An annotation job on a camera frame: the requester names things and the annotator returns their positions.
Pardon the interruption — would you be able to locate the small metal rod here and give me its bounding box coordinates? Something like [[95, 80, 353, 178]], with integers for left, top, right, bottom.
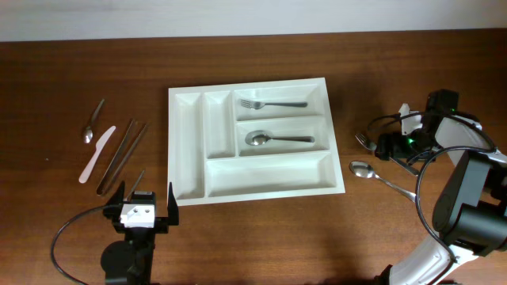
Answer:
[[125, 169, 146, 200]]

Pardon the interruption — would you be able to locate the small metal teaspoon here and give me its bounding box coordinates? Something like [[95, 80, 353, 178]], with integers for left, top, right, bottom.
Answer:
[[82, 99, 105, 144]]

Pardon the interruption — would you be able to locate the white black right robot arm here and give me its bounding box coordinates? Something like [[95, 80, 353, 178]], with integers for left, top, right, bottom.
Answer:
[[367, 89, 506, 284]]

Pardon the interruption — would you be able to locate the white plastic cutlery tray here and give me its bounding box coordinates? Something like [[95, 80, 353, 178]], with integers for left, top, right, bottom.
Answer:
[[167, 78, 345, 206]]

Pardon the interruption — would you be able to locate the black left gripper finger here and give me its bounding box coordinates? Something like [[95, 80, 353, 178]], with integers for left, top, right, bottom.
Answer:
[[106, 180, 125, 205], [167, 183, 179, 226]]

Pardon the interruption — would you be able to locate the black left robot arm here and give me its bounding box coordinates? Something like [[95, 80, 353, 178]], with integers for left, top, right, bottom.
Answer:
[[101, 182, 179, 284]]

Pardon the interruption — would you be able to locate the black right camera cable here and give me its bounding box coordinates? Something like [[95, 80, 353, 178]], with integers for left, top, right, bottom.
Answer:
[[367, 112, 497, 285]]

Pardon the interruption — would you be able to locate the metal fork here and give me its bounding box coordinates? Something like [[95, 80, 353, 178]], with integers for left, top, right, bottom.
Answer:
[[355, 133, 419, 177], [239, 99, 308, 110]]

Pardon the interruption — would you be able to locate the black camera cable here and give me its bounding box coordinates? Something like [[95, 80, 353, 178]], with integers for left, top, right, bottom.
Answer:
[[50, 203, 120, 285], [367, 112, 497, 285]]

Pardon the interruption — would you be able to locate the large metal spoon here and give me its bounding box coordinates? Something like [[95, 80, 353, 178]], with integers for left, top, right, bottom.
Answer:
[[245, 131, 314, 146], [349, 161, 416, 203]]

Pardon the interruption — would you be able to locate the black left camera cable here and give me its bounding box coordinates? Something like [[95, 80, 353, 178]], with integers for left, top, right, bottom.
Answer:
[[50, 203, 120, 285]]

